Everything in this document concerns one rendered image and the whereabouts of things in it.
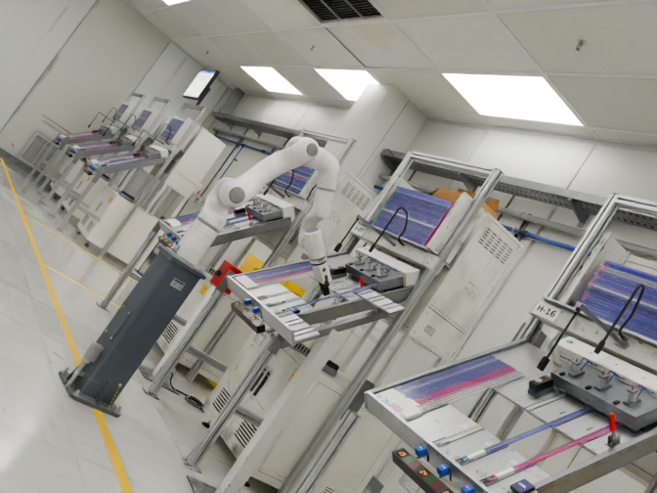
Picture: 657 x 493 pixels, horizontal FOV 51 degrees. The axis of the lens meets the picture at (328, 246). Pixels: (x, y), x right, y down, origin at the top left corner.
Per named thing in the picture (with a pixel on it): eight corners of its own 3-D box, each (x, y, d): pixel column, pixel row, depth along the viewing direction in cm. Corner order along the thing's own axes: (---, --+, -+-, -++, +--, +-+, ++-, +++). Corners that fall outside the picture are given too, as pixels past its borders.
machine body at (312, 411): (239, 485, 313) (316, 371, 318) (194, 416, 374) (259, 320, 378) (337, 530, 346) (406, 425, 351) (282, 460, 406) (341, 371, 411)
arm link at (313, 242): (304, 256, 330) (314, 260, 323) (298, 230, 326) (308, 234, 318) (319, 249, 334) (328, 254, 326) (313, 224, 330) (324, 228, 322)
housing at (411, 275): (406, 300, 334) (405, 273, 330) (356, 273, 377) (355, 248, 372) (419, 296, 338) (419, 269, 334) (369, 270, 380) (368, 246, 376)
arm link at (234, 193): (222, 209, 311) (232, 214, 296) (209, 186, 306) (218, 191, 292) (314, 153, 323) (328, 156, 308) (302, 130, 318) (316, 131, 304)
